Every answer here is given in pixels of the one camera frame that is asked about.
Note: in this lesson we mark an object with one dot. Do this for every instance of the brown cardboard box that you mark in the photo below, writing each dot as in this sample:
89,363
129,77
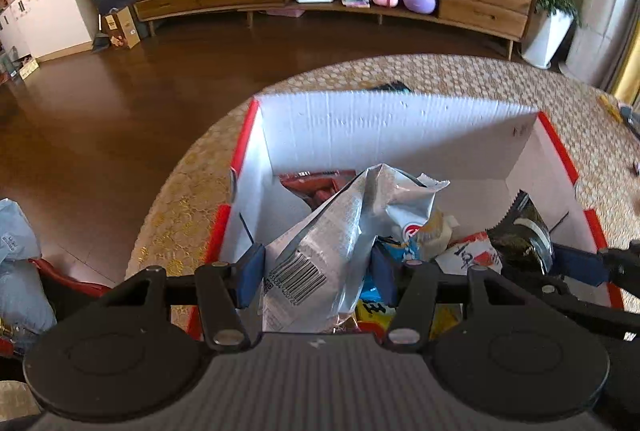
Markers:
120,28

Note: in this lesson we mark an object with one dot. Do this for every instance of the red yellow snack bag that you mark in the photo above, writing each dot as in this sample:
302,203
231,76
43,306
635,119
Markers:
375,313

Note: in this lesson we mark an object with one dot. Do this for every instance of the red basket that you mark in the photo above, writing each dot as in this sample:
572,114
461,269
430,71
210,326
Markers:
65,281

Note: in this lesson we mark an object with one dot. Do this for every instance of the white planter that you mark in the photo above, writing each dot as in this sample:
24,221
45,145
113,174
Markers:
547,38

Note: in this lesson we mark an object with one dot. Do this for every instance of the light blue plastic bag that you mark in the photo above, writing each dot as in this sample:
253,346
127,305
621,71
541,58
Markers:
20,261

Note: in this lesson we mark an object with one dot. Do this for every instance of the box on floor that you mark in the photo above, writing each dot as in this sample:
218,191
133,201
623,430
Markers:
27,68

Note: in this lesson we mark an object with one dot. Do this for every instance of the white red snack packet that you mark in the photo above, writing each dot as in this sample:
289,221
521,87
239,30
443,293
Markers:
470,253

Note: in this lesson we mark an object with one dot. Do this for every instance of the broom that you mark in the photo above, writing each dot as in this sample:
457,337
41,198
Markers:
101,38

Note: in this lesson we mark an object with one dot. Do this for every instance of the blue white snack packet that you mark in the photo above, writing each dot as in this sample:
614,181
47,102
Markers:
405,236

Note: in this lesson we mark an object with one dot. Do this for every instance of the black flat object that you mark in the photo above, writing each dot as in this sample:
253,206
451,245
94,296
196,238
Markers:
390,87

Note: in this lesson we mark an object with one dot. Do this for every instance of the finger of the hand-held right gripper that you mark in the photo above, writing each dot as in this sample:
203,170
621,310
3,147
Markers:
600,316
580,266

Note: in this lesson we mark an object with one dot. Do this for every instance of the white red cardboard box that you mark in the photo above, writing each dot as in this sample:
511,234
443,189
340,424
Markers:
400,131

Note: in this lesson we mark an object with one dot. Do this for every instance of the dark green snack packet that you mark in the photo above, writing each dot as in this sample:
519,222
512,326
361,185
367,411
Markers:
525,231

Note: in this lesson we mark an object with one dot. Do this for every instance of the red brown snack bag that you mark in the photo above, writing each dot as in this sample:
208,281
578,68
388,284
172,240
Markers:
315,188

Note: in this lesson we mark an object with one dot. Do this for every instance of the white storage cabinets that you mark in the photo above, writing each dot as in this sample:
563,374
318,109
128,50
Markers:
45,16

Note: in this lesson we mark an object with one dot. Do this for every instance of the pink flat item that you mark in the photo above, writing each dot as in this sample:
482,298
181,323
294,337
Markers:
287,12

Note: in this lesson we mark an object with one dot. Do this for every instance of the small dark item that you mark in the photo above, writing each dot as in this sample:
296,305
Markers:
631,121

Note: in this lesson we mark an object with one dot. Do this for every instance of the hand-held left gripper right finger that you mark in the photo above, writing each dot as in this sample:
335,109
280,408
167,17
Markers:
385,276

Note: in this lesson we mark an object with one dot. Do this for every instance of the silver white snack bag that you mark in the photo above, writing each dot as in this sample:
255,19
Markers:
340,231

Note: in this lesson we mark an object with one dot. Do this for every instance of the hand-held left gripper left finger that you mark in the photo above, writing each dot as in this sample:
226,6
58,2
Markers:
250,278

